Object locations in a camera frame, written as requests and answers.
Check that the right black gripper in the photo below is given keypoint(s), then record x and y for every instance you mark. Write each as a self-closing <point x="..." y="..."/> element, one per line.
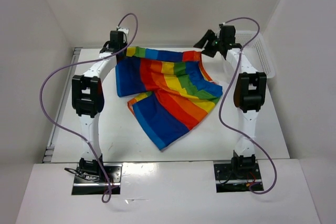
<point x="209" y="35"/>

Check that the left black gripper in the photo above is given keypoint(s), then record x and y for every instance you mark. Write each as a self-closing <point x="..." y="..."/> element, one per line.
<point x="124" y="43"/>

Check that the rainbow striped shorts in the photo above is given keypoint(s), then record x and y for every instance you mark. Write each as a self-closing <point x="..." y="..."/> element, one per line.
<point x="172" y="91"/>

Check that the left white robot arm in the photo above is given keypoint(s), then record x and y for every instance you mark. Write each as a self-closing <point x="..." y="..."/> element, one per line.
<point x="88" y="101"/>

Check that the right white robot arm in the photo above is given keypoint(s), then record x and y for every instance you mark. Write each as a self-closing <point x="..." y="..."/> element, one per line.
<point x="249" y="92"/>

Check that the white plastic basket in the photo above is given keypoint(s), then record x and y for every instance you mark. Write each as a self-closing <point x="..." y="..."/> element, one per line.
<point x="256" y="51"/>

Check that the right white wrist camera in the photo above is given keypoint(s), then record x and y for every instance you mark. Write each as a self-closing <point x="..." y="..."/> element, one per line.
<point x="220" y="26"/>

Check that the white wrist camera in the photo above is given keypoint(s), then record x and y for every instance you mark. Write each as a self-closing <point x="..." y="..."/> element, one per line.
<point x="123" y="29"/>
<point x="220" y="26"/>

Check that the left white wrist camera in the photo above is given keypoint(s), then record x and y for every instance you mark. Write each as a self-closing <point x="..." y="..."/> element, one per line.
<point x="123" y="29"/>

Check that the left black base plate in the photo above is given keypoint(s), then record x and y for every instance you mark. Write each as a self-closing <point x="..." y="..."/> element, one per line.
<point x="85" y="184"/>

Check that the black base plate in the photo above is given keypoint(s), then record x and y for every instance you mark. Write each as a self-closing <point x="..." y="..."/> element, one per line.
<point x="85" y="184"/>
<point x="223" y="179"/>

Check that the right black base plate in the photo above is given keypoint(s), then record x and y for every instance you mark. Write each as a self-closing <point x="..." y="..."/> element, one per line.
<point x="223" y="179"/>

